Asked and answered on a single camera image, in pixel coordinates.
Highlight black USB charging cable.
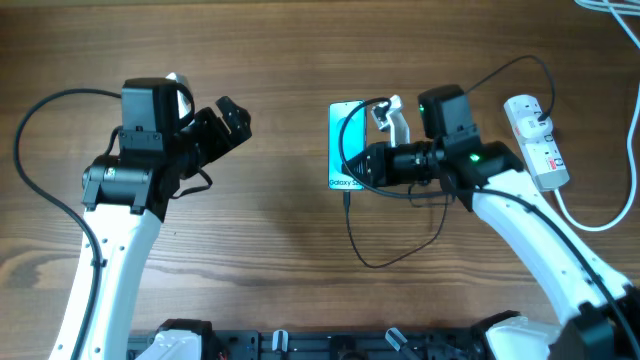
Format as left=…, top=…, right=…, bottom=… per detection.
left=342, top=54, right=557, bottom=270

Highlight blue Galaxy S25 smartphone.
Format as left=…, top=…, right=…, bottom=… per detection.
left=328, top=100, right=366, bottom=191

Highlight white power strip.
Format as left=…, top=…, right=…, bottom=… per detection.
left=503, top=94, right=569, bottom=192

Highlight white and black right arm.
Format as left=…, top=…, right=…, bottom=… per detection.
left=329, top=85, right=639, bottom=359

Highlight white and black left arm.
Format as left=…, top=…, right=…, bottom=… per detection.
left=50, top=76, right=252, bottom=359

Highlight white USB wall charger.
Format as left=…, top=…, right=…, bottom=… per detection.
left=514, top=114, right=553, bottom=143

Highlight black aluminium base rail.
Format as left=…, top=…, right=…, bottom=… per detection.
left=127, top=327, right=567, bottom=360

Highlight white power strip cord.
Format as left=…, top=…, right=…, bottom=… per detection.
left=552, top=79, right=640, bottom=233

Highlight white cables at corner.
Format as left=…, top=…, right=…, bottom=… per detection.
left=573, top=0, right=640, bottom=51

